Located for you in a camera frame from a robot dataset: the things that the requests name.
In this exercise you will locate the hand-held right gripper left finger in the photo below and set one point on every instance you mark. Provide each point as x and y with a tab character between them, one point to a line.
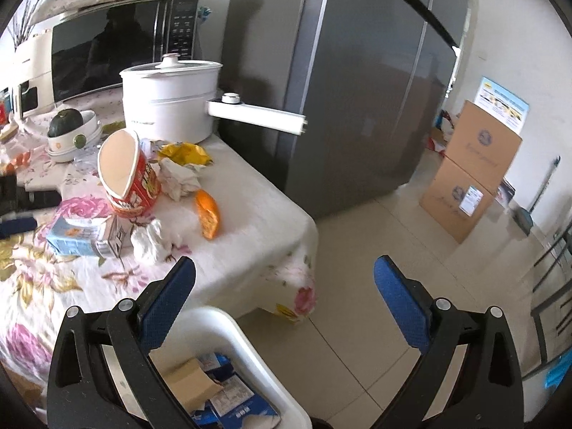
167	299

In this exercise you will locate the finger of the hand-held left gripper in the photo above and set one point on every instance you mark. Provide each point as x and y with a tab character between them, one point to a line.
18	227
40	200

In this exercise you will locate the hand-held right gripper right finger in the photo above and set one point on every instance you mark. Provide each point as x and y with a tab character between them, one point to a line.
400	304

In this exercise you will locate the white milk carton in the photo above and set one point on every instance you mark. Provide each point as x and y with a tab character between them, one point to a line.
76	234

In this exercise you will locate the small white tissue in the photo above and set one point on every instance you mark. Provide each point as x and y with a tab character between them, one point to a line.
149	241

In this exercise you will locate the beige paper carton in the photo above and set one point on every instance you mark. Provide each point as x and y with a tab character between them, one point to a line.
187	382

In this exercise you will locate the orange peel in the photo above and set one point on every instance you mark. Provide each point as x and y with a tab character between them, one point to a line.
208	214

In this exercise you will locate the white plastic bin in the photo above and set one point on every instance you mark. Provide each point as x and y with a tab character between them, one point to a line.
250	344

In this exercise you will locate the red instant noodle cup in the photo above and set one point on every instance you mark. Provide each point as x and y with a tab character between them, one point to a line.
138	187

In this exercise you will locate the large white napkin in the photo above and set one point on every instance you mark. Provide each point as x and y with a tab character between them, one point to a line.
178	178

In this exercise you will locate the blue cardboard box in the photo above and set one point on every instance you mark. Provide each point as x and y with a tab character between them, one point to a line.
250	415

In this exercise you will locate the yellow wrapper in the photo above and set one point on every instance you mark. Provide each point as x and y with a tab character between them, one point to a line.
187	152

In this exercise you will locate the white bowl with dark lid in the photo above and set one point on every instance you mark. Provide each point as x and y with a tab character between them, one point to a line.
67	147

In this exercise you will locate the dark green squash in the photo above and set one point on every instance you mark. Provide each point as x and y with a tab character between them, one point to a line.
65	123

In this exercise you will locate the red lidded jar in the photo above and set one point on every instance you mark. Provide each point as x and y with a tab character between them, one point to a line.
3	109

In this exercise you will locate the cream air fryer oven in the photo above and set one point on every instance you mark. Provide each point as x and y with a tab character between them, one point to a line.
31	53

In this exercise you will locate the small dark printed box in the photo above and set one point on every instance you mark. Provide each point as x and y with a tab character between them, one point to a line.
504	194

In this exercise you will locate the broom with dustpan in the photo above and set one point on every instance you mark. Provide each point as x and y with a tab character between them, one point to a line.
525	219

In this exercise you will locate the white electric pot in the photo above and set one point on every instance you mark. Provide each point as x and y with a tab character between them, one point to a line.
170	107

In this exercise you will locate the black microwave oven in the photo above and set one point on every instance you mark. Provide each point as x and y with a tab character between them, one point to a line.
111	44

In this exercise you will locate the plain cardboard box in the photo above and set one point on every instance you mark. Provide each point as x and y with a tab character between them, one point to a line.
485	147

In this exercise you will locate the colourful toys pile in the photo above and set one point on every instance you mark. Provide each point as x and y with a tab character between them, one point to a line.
442	129

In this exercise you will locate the dried branches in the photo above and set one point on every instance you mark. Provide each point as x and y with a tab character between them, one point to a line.
24	18

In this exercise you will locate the grey refrigerator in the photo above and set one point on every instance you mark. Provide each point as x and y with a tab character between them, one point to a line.
357	98

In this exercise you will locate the metal chair frame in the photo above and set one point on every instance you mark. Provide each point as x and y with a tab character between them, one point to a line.
543	321

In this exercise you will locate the blue wall poster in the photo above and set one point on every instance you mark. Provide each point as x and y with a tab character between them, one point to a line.
502	102

